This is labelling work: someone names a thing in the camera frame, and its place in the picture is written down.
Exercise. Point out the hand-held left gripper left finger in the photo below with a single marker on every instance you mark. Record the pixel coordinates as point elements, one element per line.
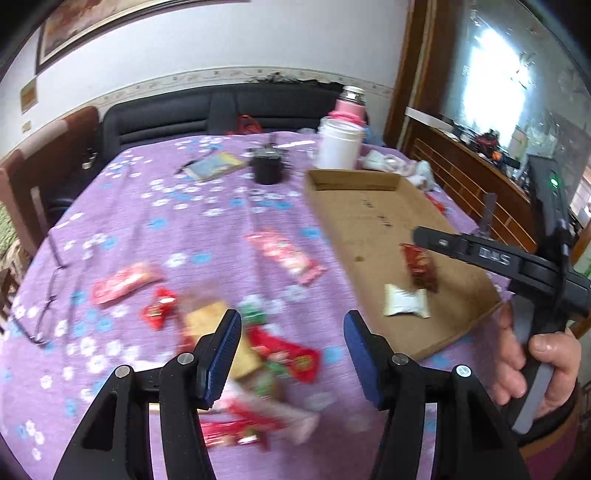
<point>224,355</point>

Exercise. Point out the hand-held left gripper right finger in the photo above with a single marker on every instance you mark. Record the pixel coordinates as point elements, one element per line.
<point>362,364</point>

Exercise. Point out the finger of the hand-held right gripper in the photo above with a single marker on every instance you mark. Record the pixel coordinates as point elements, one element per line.
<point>452,244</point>

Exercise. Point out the dark red snack packet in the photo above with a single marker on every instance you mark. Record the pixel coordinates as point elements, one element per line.
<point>420,267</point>

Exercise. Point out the yellow cake packet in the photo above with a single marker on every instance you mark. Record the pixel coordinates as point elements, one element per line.
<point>203,318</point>

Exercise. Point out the green edged round cake packet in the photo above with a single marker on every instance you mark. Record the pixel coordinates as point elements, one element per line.
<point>265,381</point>

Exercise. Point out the red packet with yellow print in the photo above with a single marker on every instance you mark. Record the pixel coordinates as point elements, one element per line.
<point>291,357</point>

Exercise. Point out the white candy packet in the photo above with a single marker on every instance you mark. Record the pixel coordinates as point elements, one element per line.
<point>406,300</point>

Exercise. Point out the cardboard box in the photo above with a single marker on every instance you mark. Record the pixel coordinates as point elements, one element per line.
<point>369,230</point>

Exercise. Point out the white packet with red label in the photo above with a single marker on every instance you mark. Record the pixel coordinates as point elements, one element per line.
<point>281,256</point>

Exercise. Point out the person's right hand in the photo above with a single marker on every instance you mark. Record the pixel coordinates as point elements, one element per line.
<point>561,355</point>

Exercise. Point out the red mesh bag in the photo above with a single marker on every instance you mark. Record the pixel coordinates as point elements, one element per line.
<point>434,203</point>

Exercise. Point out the wooden brick pattern cabinet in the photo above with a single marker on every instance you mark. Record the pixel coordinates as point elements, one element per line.
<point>461,175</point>

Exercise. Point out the white sock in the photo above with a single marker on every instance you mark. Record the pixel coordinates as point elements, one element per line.
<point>381,161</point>
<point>420,174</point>

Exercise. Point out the small red candy packet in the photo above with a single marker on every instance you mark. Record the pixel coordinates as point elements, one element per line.
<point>159,307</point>

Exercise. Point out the pink white snack packet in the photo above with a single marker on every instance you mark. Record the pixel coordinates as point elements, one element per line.
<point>286,417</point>

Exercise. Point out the red and black device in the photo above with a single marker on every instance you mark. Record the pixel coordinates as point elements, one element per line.
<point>488,144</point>

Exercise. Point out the pink red long snack packet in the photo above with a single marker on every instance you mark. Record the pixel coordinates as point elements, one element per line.
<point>124,284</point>

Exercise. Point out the purple floral tablecloth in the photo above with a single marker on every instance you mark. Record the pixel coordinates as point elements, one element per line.
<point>207,230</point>

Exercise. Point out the white flat box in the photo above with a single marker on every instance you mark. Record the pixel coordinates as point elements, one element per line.
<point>429,117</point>

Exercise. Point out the blue snack bag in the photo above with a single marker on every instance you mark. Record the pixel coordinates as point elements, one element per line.
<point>372,135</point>

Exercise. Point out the white plastic jar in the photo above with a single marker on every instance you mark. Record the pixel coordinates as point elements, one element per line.
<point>339,147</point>

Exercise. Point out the pink sleeved thermos bottle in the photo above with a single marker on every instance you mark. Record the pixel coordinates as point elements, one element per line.
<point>351,108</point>

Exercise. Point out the eyeglasses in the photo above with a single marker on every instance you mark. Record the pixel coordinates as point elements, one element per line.
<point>46,323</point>

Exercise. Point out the yellow blue notebook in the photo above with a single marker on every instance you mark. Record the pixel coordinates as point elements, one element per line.
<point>214,166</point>

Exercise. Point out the black cup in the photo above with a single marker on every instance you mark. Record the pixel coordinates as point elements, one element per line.
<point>268,170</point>

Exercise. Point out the window pane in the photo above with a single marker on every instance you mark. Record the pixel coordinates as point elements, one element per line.
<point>498,60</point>

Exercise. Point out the black pen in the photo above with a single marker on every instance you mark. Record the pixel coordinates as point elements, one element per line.
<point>186,167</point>

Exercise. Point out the metal buckle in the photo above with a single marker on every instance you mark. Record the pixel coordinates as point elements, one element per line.
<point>89,160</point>

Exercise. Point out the black sofa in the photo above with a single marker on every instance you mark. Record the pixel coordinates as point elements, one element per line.
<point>161,115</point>

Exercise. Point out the green patterned cushion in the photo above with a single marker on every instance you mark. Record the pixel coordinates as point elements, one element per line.
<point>7,230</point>

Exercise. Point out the brown chair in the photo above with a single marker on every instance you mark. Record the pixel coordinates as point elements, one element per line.
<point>46,152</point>

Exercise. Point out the framed horse painting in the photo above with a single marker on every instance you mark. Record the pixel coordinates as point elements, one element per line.
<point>115,23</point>

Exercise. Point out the small wall plaque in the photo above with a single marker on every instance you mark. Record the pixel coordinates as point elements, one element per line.
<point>29,97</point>

